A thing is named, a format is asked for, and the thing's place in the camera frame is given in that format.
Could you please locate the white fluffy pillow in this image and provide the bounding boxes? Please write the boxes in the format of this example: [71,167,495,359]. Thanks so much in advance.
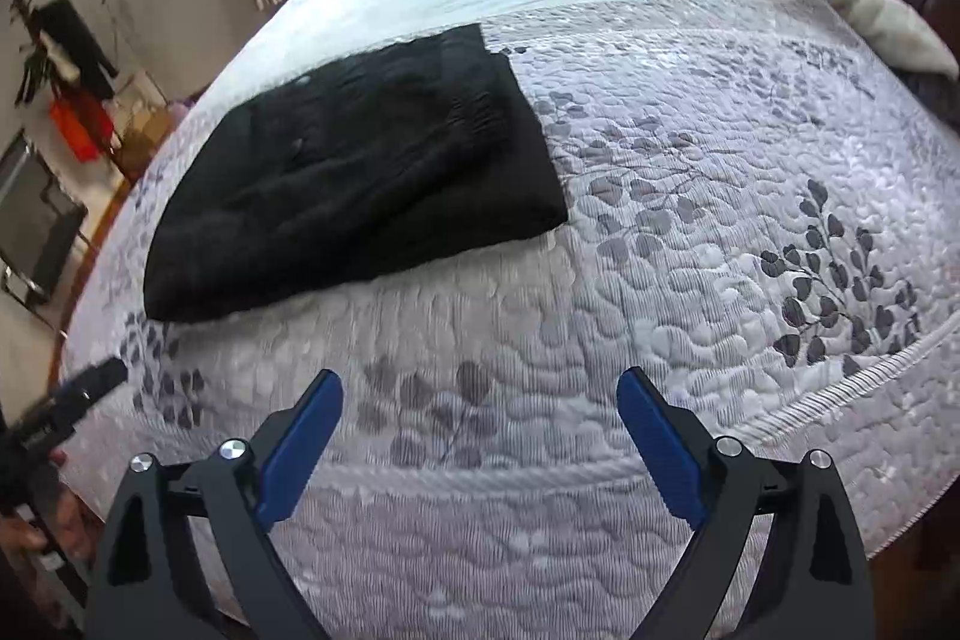
[827,0,960,84]

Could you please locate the black metal-framed chair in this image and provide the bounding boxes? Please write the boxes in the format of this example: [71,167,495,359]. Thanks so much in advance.
[0,131,89,311]

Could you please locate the black pants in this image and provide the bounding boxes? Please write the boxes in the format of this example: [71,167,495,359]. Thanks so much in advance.
[142,21,569,324]

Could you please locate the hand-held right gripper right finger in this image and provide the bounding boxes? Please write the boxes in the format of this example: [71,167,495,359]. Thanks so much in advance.
[615,366,878,640]

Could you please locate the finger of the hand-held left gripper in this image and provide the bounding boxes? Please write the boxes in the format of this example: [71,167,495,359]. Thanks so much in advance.
[46,359,130,440]

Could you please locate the grey quilted leaf-print mattress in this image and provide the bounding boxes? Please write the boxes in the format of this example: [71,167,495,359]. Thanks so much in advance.
[49,0,960,640]

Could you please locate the black hanging garment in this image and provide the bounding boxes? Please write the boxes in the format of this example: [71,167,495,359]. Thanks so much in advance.
[30,0,119,103]

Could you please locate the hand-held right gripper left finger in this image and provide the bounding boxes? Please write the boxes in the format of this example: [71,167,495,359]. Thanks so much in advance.
[86,368,346,640]

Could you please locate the red bag on rack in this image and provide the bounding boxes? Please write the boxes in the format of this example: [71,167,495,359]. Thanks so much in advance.
[47,91,117,163]

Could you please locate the person's left hand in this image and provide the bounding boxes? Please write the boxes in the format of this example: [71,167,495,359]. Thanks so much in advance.
[0,449,102,562]

